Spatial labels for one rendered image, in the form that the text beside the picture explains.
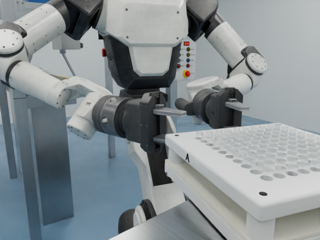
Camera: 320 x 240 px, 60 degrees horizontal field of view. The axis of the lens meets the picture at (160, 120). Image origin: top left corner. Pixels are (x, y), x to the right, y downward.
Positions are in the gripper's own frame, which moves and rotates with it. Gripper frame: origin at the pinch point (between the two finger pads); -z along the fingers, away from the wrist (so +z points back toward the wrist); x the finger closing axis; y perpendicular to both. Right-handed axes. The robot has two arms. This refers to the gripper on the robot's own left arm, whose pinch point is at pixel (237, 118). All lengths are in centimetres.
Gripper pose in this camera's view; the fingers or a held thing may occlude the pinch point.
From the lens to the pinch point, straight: 61.3
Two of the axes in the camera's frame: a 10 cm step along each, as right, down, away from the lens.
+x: 0.0, 9.7, 2.3
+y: -9.8, 0.5, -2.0
